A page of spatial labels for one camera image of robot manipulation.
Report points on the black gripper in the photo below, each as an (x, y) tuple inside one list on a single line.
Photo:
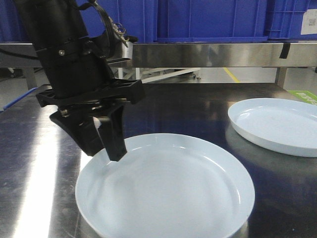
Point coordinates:
[(80, 75)]

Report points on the light blue plate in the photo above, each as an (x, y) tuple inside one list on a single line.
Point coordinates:
[(280, 125), (166, 186)]

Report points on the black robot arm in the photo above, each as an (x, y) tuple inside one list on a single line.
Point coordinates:
[(64, 20)]

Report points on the blue crate on shelf centre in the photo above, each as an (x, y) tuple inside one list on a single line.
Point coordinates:
[(193, 20)]

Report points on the blue crate on shelf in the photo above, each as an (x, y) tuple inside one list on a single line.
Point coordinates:
[(193, 20), (11, 27), (284, 18)]

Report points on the blue crate on shelf left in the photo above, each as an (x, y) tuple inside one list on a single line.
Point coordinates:
[(11, 27)]

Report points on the blue crate on shelf right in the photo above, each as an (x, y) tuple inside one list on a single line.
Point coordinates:
[(284, 18)]

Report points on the white label on crate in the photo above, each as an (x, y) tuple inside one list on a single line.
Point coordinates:
[(309, 23)]

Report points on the white frame in background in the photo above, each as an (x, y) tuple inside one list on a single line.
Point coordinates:
[(149, 75)]

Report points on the black tape on rail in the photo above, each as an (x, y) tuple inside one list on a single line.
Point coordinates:
[(285, 50)]

